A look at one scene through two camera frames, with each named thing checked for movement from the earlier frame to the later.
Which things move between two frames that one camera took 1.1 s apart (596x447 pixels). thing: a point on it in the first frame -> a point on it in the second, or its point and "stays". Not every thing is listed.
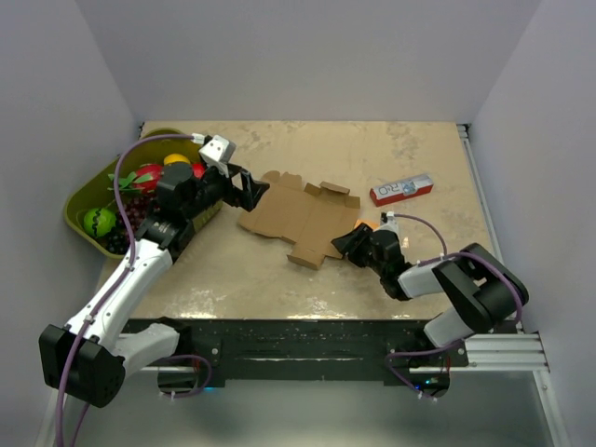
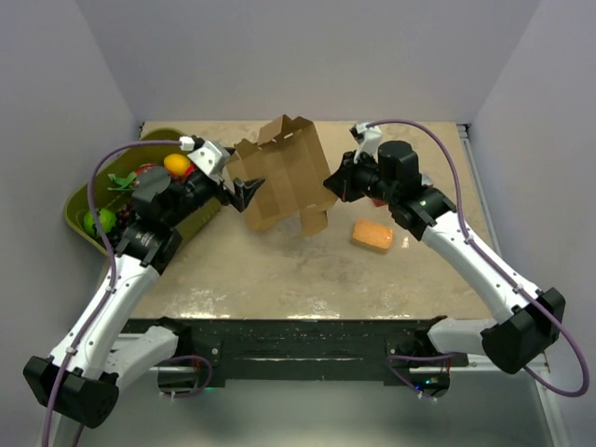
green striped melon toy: (99, 222) stays
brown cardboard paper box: (280, 207) -> (297, 185)
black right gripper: (346, 246) -> (342, 182)
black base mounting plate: (302, 349) stays
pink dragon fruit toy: (146, 179) stays
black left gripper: (247, 198) stays
